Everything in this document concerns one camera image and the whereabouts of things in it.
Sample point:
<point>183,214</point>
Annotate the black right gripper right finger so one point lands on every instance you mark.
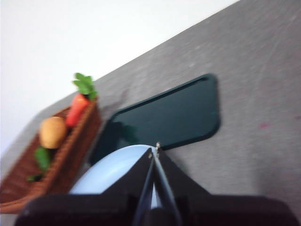
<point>223,212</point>

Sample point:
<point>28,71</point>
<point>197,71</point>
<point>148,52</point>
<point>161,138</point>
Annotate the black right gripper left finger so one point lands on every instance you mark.
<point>82,212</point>

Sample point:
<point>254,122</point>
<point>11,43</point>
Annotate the blue round plate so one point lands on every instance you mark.
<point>113,169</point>

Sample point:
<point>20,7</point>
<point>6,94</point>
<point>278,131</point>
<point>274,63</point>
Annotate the green toy pepper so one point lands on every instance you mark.
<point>43,159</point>

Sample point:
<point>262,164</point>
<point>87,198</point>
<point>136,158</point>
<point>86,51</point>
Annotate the brown wicker basket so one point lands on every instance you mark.
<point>21,179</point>

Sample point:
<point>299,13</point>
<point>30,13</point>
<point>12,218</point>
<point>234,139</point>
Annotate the brown toy potato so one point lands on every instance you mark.
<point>53,133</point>

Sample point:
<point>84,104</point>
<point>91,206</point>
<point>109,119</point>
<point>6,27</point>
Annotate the orange toy carrot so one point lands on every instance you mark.
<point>76,110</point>

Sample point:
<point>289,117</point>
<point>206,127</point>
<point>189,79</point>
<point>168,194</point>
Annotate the dark rectangular tray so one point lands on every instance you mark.
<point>169,117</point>

